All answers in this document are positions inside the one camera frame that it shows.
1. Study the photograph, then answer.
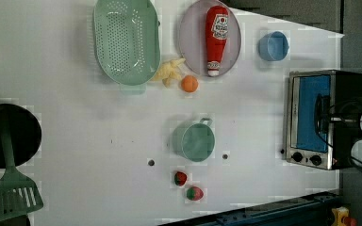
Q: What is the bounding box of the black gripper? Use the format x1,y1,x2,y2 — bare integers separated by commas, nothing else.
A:
323,97,362,148

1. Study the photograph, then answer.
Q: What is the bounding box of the black oven door handle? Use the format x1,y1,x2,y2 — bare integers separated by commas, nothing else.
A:
314,94,330,135

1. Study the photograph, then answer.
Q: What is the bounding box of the blue plastic cup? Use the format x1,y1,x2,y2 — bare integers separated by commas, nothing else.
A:
258,31,289,61

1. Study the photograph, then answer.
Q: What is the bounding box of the green metal mug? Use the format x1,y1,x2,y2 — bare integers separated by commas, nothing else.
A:
172,118,216,162

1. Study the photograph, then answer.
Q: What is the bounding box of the orange toy fruit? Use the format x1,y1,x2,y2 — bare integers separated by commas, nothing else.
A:
181,75,199,93

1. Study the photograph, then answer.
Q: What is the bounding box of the red green toy strawberry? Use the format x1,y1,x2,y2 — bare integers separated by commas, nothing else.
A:
186,186,204,202

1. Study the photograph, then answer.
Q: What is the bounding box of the red plush ketchup bottle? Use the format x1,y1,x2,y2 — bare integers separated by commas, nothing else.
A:
206,6,228,76

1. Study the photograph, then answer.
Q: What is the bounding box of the grey oval plate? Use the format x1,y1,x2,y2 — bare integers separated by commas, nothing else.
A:
178,0,241,75

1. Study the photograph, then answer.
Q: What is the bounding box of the yellow toy banana peel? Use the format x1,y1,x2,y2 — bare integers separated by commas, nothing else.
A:
152,58,186,88

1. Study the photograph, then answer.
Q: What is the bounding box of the green perforated colander basket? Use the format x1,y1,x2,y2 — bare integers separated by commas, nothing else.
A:
93,0,160,86

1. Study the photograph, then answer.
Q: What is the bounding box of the green plastic spatula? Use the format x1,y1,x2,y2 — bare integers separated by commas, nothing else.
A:
0,110,44,221

